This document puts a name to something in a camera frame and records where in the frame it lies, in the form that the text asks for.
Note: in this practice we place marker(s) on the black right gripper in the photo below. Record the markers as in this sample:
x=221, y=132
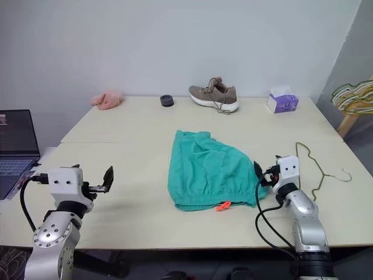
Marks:
x=269, y=182

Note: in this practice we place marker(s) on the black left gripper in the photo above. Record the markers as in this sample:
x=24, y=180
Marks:
x=88, y=195

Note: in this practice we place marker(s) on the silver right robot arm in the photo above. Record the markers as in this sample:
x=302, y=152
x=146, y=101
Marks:
x=306, y=221

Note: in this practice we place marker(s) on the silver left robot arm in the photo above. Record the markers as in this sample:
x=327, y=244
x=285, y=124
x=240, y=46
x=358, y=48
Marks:
x=52, y=233

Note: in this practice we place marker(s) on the purple and white tissue box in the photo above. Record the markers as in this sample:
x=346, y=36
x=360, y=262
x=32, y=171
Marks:
x=284, y=103

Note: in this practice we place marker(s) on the pink plush cloth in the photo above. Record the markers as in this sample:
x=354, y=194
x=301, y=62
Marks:
x=107, y=99

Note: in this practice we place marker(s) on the dark open laptop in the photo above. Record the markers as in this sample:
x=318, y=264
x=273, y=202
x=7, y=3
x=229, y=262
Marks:
x=16, y=137

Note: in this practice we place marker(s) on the taupe sneaker with white sole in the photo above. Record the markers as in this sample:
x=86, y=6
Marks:
x=212, y=94

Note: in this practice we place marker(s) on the wooden clothes rack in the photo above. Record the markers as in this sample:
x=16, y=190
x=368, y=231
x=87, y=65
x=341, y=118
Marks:
x=348, y=125

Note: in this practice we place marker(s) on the black round lid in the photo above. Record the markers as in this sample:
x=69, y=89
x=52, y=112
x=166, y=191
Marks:
x=166, y=100

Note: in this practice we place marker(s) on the dark rounded shape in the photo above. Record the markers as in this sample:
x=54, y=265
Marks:
x=175, y=276
x=242, y=274

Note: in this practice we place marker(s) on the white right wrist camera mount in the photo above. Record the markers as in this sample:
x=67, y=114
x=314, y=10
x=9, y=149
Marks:
x=288, y=170

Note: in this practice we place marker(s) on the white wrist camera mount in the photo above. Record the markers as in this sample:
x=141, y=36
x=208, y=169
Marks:
x=288, y=170
x=64, y=182

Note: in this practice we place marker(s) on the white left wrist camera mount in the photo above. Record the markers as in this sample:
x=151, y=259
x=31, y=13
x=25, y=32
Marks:
x=64, y=182

